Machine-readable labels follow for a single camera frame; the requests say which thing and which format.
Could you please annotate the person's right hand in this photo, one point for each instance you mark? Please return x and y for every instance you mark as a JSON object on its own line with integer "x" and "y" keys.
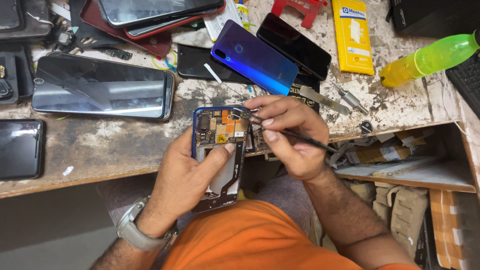
{"x": 296, "y": 142}

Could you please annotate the person's left hand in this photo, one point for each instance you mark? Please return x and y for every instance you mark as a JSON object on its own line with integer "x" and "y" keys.
{"x": 180, "y": 180}

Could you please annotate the black tweezers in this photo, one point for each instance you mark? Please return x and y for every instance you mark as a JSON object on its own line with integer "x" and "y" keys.
{"x": 300, "y": 137}

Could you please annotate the blue smartphone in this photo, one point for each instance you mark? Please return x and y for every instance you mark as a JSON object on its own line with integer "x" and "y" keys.
{"x": 219, "y": 131}

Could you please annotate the metal pry tool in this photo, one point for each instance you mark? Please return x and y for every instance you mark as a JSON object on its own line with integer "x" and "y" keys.
{"x": 324, "y": 100}

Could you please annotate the black anti-static mat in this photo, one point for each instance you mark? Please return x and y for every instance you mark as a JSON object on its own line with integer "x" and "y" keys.
{"x": 305, "y": 92}

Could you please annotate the grey wristwatch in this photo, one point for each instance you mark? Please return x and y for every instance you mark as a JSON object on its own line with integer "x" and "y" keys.
{"x": 140, "y": 228}

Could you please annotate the silver screwdriver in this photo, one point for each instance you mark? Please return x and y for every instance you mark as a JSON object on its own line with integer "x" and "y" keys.
{"x": 350, "y": 98}

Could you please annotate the round black sticker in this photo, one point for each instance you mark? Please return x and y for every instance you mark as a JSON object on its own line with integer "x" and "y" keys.
{"x": 366, "y": 126}

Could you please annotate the blue gradient phone back cover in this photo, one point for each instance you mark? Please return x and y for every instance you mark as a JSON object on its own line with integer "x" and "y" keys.
{"x": 255, "y": 56}

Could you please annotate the orange shirt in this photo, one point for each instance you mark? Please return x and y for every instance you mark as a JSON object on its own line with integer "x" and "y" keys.
{"x": 255, "y": 243}

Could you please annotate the shelf with cartons and parts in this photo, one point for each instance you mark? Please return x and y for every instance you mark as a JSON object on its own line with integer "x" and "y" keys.
{"x": 405, "y": 180}

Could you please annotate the black phone screen panel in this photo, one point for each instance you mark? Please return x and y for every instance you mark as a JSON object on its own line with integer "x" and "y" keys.
{"x": 198, "y": 62}

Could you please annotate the yellow battery package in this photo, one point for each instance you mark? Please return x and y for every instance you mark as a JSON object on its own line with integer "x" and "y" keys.
{"x": 352, "y": 35}

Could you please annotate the red plastic phone holder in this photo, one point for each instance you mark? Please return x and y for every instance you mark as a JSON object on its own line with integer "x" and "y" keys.
{"x": 300, "y": 9}

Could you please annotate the yellow glue tube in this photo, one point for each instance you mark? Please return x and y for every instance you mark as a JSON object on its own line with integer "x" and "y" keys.
{"x": 243, "y": 15}

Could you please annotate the small circuit board strip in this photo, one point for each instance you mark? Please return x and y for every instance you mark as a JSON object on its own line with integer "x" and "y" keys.
{"x": 118, "y": 53}

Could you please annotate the red phone case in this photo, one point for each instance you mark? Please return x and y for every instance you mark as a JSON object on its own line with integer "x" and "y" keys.
{"x": 150, "y": 41}

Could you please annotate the white cloth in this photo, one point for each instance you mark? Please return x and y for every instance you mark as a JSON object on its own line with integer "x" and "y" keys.
{"x": 193, "y": 38}

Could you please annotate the white phone battery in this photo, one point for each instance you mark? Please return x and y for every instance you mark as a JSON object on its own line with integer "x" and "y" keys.
{"x": 221, "y": 20}

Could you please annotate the green plastic bottle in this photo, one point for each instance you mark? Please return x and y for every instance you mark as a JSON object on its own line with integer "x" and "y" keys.
{"x": 427, "y": 60}

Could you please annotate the small black smartphone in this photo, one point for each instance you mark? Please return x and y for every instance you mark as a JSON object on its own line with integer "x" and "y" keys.
{"x": 20, "y": 148}

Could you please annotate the stack of smartphones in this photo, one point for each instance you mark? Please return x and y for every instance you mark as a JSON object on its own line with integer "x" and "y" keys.
{"x": 157, "y": 15}

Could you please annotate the black keyboard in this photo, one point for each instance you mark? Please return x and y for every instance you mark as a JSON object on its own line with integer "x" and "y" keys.
{"x": 467, "y": 80}

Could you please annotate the black box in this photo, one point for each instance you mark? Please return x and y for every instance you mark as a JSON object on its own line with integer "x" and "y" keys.
{"x": 431, "y": 17}

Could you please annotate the black tray with parts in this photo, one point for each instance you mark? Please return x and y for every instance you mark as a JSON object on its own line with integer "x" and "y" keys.
{"x": 13, "y": 75}

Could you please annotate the black phone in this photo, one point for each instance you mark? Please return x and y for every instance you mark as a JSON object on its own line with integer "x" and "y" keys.
{"x": 22, "y": 17}

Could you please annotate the large black smartphone gold frame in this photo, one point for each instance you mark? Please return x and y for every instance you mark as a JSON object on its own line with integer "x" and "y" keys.
{"x": 101, "y": 86}

